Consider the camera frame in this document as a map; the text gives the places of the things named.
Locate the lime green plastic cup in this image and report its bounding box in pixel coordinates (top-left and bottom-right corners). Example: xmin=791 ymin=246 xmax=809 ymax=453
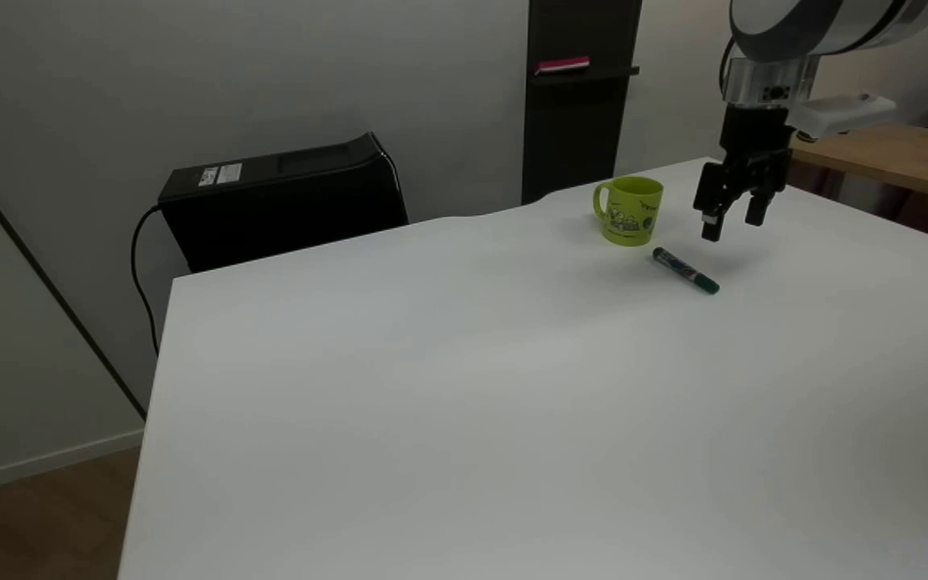
xmin=589 ymin=174 xmax=667 ymax=249

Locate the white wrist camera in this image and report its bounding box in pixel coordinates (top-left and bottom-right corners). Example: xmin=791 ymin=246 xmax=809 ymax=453
xmin=791 ymin=89 xmax=898 ymax=141

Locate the large black box white label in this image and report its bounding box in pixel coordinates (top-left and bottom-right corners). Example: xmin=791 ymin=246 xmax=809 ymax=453
xmin=154 ymin=128 xmax=413 ymax=272

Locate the pink label strip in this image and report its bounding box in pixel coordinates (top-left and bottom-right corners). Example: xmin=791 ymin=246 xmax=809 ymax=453
xmin=532 ymin=53 xmax=597 ymax=77

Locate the light wooden table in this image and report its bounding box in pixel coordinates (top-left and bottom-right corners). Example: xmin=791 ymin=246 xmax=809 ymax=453
xmin=783 ymin=118 xmax=928 ymax=209

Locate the black box power cable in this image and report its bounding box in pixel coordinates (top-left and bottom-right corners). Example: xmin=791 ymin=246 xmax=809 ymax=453
xmin=126 ymin=201 xmax=169 ymax=356

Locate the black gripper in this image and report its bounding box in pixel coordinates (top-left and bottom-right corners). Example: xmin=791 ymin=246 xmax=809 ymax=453
xmin=694 ymin=98 xmax=800 ymax=246

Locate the thin black diagonal rod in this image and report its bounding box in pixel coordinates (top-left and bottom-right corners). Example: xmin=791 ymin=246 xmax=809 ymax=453
xmin=0 ymin=138 xmax=153 ymax=422

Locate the tall dark cabinet panel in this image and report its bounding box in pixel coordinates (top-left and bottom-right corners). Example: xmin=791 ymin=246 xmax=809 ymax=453
xmin=520 ymin=0 xmax=645 ymax=205

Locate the green marker pen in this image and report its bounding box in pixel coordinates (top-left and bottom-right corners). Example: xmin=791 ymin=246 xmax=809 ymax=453
xmin=647 ymin=246 xmax=723 ymax=298

